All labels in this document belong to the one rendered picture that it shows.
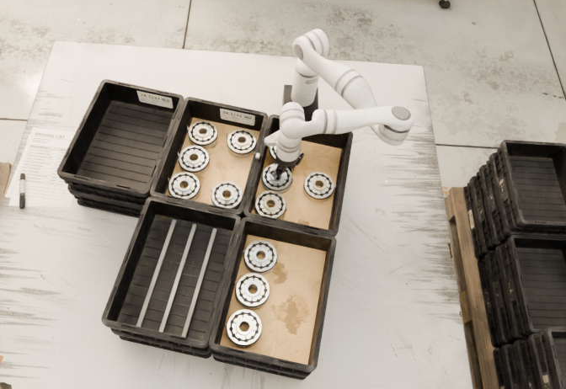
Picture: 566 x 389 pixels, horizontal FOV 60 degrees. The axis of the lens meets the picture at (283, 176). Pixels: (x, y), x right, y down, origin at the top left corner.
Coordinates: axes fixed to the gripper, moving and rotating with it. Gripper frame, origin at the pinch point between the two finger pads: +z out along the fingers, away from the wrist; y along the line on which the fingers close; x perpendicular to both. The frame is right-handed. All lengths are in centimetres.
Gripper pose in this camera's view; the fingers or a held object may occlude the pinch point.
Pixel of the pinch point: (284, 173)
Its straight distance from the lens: 168.8
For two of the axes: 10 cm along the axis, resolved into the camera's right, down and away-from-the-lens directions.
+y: 8.1, -4.8, 3.4
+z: -0.8, 4.8, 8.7
